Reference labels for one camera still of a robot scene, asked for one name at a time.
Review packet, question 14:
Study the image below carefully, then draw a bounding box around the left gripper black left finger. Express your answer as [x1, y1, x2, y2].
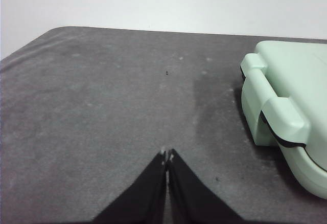
[91, 150, 167, 224]

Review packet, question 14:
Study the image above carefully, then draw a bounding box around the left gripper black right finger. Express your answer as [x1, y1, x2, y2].
[167, 148, 246, 224]

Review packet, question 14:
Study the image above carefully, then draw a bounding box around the mint green breakfast machine base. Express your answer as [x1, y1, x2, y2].
[241, 79, 327, 200]

